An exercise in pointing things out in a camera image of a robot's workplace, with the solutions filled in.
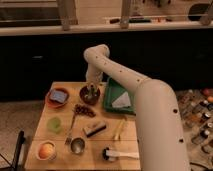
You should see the yellow pepper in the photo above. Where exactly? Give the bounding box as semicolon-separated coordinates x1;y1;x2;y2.
113;118;126;141

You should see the dark purple bowl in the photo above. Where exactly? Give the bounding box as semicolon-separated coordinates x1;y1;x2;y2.
79;86;100;105

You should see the orange fruit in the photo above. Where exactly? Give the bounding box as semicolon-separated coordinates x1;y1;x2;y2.
38;143;54;159

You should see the pink bowl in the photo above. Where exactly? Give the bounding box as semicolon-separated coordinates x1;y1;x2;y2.
35;141;56;161

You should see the green tray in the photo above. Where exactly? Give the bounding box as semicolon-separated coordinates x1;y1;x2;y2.
103;78;134;115

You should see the blue sponge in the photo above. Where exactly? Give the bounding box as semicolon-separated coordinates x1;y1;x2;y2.
50;90;67;103

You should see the black chair frame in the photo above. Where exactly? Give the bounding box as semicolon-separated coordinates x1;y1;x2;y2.
0;131;25;171

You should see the green plastic cup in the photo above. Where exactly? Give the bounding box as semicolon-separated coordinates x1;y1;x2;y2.
47;117;61;134

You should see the wooden black brush block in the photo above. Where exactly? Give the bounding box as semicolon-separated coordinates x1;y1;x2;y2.
83;121;106;138

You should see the orange bowl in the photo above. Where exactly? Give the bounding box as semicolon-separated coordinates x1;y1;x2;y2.
45;88;69;108

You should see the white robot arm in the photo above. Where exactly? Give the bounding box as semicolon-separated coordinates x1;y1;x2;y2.
83;44;191;171

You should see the bunch of dark grapes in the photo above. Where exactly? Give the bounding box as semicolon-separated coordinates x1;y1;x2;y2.
74;104;96;117

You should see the metal measuring cup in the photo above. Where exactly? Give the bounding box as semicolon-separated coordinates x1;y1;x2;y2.
70;137;85;155

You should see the white folded cloth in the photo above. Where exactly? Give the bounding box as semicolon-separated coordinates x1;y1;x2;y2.
112;92;131;108

